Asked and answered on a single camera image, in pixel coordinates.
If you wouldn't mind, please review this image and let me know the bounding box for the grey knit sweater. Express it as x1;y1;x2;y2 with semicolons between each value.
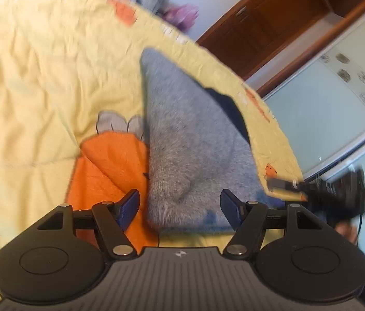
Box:
140;48;284;233

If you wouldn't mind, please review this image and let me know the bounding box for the frosted glass wardrobe door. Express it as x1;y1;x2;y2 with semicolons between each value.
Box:
265;14;365;252

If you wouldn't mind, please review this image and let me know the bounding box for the yellow carrot print bedspread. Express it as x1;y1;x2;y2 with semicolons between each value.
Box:
0;0;303;248

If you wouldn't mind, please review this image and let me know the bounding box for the brown wooden door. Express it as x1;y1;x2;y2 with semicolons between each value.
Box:
197;0;365;97

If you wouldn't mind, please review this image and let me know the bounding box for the pink plastic bag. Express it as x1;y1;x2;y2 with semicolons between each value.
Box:
163;4;199;33

